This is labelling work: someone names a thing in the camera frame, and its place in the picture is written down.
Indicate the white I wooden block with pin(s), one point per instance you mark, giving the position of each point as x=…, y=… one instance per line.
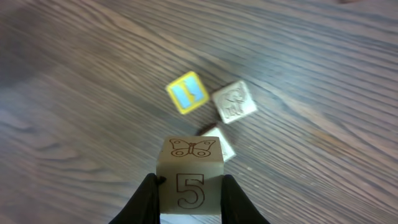
x=234, y=102

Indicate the red-top C wooden block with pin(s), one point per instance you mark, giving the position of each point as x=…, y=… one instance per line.
x=193, y=168

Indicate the blue B wooden block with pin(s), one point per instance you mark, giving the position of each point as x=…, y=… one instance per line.
x=215, y=130

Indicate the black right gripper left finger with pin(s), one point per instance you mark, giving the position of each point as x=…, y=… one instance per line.
x=143, y=206

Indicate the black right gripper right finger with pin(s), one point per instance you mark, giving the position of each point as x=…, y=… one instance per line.
x=236, y=207

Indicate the yellow-top bone wooden block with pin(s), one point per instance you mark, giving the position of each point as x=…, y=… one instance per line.
x=187, y=92

